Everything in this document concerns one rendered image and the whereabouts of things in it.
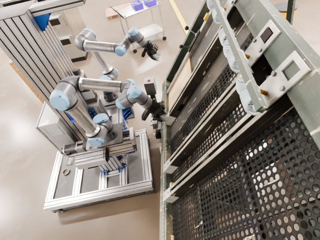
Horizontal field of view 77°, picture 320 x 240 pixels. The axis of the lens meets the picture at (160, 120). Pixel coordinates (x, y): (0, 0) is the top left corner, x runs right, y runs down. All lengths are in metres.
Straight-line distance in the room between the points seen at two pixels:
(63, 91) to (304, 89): 1.17
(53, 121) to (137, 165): 1.12
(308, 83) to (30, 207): 3.11
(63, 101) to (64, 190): 1.65
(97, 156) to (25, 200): 1.70
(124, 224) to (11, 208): 1.57
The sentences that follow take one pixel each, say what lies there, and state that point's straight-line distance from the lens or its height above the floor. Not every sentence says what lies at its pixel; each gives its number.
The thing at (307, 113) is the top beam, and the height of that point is 1.90.
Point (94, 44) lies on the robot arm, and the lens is 1.80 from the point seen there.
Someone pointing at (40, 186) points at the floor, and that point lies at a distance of 3.31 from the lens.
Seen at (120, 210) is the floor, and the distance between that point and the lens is 2.61.
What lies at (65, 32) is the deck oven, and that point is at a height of 0.72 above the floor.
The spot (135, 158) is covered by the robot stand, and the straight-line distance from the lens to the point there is 2.59.
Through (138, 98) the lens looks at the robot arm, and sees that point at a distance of 1.16.
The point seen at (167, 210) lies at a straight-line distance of 1.53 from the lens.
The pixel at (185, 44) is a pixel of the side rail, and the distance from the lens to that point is 2.15.
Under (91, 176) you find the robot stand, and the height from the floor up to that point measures 0.21.
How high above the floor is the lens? 2.35
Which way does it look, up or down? 48 degrees down
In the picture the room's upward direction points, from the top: 14 degrees counter-clockwise
